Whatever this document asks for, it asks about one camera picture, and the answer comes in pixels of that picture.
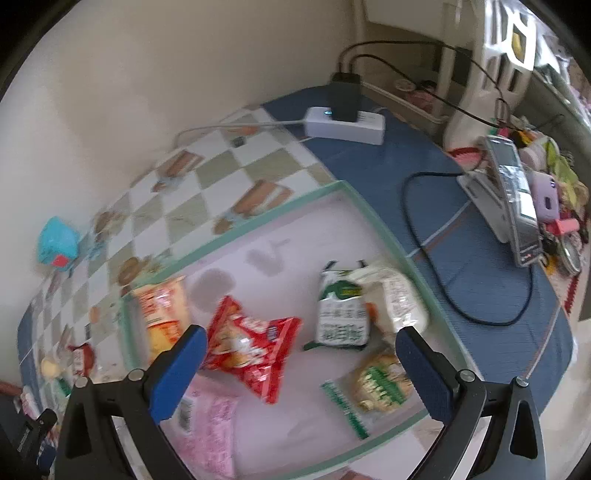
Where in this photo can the white power strip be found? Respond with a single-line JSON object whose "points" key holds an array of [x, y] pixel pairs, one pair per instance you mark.
{"points": [[364, 127]]}

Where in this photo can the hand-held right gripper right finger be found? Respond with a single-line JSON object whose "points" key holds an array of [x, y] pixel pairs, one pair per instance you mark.
{"points": [[425, 374]]}

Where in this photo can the dark red cake packet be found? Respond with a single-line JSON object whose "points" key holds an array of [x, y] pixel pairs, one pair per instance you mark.
{"points": [[83, 360]]}

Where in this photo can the cream paper snack packet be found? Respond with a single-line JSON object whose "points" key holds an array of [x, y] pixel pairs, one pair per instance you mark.
{"points": [[399, 295]]}

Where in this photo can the orange and pink chip packet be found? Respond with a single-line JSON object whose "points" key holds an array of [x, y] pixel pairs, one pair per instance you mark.
{"points": [[159, 314]]}

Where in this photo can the grey handheld device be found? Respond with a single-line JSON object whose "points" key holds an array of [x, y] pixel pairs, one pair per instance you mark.
{"points": [[510, 198]]}

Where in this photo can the pile of colourful trinkets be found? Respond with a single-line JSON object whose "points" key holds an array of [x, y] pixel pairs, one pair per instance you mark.
{"points": [[565, 175]]}

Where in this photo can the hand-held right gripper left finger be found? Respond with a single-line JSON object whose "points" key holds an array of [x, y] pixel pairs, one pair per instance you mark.
{"points": [[178, 374]]}

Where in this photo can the green cookie packet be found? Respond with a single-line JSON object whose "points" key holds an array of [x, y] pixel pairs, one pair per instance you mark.
{"points": [[381, 383]]}

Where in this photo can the red snack packet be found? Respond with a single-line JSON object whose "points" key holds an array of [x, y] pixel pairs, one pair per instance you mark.
{"points": [[249, 346]]}

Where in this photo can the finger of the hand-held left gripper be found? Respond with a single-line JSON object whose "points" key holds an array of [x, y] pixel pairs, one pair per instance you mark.
{"points": [[46, 419]]}

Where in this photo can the black charger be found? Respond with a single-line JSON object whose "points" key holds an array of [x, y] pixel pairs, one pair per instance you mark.
{"points": [[344, 99]]}

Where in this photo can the lilac small case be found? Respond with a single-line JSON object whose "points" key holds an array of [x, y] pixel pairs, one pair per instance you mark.
{"points": [[545, 198]]}

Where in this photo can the mint green tray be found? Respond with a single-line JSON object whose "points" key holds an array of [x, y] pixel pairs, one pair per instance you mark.
{"points": [[286, 258]]}

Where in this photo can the pink snack packet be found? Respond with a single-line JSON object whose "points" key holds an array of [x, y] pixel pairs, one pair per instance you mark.
{"points": [[210, 429]]}

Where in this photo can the teal toy box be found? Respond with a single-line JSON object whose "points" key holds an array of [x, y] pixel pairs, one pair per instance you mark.
{"points": [[57, 247]]}

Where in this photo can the pale yellow pudding cup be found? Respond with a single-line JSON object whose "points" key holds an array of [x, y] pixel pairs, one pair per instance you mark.
{"points": [[50, 367]]}

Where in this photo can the white plastic rack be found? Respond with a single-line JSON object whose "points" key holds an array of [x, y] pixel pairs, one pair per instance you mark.
{"points": [[480, 69]]}

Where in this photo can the teal snack packet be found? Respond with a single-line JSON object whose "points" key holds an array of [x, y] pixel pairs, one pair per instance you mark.
{"points": [[62, 386]]}

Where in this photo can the green and white biscuit packet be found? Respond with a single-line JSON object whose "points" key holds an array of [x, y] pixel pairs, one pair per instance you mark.
{"points": [[341, 314]]}

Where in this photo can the white device stand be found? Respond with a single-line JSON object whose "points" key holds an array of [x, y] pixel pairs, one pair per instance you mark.
{"points": [[482, 203]]}

